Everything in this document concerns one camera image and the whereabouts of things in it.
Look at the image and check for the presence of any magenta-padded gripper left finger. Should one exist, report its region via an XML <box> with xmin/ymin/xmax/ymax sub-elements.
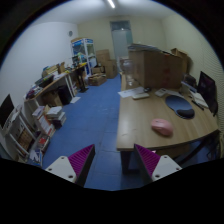
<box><xmin>45</xmin><ymin>143</ymin><xmax>96</xmax><ymax>188</ymax></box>

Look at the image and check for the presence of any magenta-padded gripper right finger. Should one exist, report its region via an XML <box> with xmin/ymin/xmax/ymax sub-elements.
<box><xmin>134</xmin><ymin>143</ymin><xmax>183</xmax><ymax>185</ymax></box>

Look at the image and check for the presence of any pink computer mouse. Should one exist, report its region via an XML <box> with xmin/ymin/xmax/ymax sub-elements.
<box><xmin>150</xmin><ymin>118</ymin><xmax>174</xmax><ymax>137</ymax></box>

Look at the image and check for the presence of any blue mouse pad, black wrist rest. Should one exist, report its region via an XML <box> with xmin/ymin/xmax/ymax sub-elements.
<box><xmin>165</xmin><ymin>94</ymin><xmax>196</xmax><ymax>120</ymax></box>

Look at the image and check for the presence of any pile of books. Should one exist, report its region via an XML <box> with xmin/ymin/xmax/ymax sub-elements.
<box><xmin>32</xmin><ymin>105</ymin><xmax>67</xmax><ymax>138</ymax></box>

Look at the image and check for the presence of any white bookshelf unit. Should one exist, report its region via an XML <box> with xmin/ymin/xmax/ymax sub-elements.
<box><xmin>0</xmin><ymin>104</ymin><xmax>44</xmax><ymax>166</ymax></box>

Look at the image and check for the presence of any brown cardboard box under desk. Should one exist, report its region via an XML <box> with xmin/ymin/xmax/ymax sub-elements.
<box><xmin>41</xmin><ymin>91</ymin><xmax>64</xmax><ymax>108</ymax></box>

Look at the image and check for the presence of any black marker pen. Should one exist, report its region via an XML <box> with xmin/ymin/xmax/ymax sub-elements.
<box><xmin>191</xmin><ymin>99</ymin><xmax>205</xmax><ymax>111</ymax></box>

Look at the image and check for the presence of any black computer tower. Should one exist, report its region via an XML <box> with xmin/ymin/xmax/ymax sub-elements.
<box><xmin>58</xmin><ymin>85</ymin><xmax>73</xmax><ymax>106</ymax></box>

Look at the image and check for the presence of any white paper sheet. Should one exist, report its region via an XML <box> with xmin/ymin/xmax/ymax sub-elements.
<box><xmin>117</xmin><ymin>86</ymin><xmax>145</xmax><ymax>99</ymax></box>
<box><xmin>165</xmin><ymin>89</ymin><xmax>184</xmax><ymax>99</ymax></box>

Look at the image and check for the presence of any white remote control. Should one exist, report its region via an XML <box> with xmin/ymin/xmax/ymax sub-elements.
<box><xmin>154</xmin><ymin>87</ymin><xmax>168</xmax><ymax>98</ymax></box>

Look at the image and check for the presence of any white open book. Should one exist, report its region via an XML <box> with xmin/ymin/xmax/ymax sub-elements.
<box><xmin>191</xmin><ymin>91</ymin><xmax>210</xmax><ymax>109</ymax></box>

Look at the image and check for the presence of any black flat screen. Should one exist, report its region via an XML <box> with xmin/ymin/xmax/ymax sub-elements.
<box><xmin>0</xmin><ymin>93</ymin><xmax>16</xmax><ymax>129</ymax></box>

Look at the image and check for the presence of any wooden side desk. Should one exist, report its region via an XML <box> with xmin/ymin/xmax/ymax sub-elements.
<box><xmin>23</xmin><ymin>63</ymin><xmax>88</xmax><ymax>114</ymax></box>

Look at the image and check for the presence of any blue flat box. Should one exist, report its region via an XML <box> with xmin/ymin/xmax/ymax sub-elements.
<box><xmin>181</xmin><ymin>78</ymin><xmax>198</xmax><ymax>94</ymax></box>

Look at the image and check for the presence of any black computer monitor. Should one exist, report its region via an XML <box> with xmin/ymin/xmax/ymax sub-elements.
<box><xmin>197</xmin><ymin>70</ymin><xmax>219</xmax><ymax>116</ymax></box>

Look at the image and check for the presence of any black floor stand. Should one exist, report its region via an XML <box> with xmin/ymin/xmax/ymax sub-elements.
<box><xmin>77</xmin><ymin>66</ymin><xmax>89</xmax><ymax>94</ymax></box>

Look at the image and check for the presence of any open cardboard box on floor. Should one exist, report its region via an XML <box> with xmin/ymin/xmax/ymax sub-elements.
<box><xmin>88</xmin><ymin>73</ymin><xmax>108</xmax><ymax>87</ymax></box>

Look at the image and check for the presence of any large brown cardboard box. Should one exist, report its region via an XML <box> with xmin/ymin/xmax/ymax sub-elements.
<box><xmin>128</xmin><ymin>44</ymin><xmax>184</xmax><ymax>90</ymax></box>

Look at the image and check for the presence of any clear plastic jar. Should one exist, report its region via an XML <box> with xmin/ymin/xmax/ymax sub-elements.
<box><xmin>121</xmin><ymin>59</ymin><xmax>136</xmax><ymax>87</ymax></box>

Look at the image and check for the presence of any small brown cardboard box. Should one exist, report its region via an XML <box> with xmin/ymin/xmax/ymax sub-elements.
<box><xmin>170</xmin><ymin>47</ymin><xmax>193</xmax><ymax>75</ymax></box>

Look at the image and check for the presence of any blue and white display cabinet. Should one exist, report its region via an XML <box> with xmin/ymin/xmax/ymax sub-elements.
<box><xmin>70</xmin><ymin>37</ymin><xmax>98</xmax><ymax>76</ymax></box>

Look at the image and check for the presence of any grey flat sheets stack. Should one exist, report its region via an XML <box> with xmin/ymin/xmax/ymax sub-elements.
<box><xmin>127</xmin><ymin>43</ymin><xmax>163</xmax><ymax>53</ymax></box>

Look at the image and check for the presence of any grey door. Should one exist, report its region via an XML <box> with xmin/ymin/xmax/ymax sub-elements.
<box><xmin>109</xmin><ymin>20</ymin><xmax>134</xmax><ymax>61</ymax></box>

